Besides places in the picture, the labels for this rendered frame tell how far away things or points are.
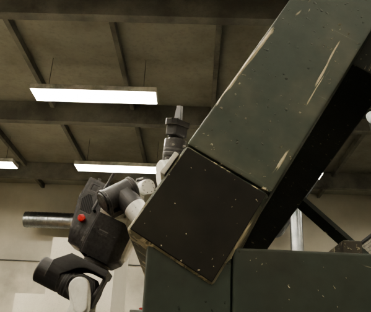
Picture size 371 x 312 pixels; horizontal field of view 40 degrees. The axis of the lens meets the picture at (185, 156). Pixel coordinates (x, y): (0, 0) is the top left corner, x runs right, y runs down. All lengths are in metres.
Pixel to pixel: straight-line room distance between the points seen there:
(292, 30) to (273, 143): 0.16
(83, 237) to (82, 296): 0.24
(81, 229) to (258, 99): 1.65
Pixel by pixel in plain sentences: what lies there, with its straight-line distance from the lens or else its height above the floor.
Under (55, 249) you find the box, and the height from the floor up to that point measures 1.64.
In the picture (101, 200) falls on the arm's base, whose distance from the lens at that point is 2.04.
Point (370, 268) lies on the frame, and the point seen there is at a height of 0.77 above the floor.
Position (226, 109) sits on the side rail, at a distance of 0.60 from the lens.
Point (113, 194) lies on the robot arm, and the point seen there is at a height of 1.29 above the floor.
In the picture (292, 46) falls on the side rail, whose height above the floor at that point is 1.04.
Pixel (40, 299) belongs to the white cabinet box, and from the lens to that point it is 6.70.
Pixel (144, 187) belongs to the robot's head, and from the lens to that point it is 2.25.
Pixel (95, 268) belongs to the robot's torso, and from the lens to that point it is 2.17.
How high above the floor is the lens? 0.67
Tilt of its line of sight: 23 degrees up
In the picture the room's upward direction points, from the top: 3 degrees clockwise
